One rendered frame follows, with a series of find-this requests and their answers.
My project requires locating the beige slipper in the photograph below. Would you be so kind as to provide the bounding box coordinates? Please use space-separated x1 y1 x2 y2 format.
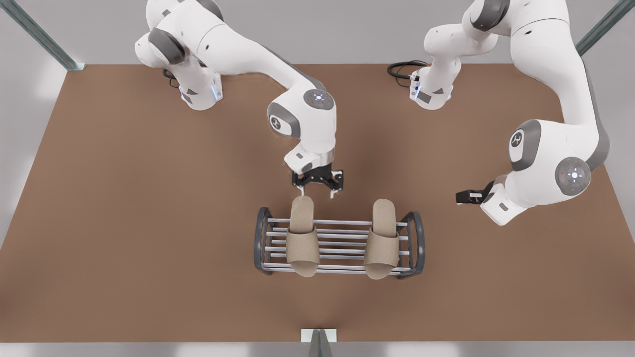
286 195 321 278
363 199 401 280

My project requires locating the grey metal shoe rack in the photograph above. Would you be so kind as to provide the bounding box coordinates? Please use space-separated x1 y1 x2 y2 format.
254 206 426 280

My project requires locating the silver frame post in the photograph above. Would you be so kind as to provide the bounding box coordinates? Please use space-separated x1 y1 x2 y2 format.
301 328 338 357
0 0 86 71
575 0 635 57

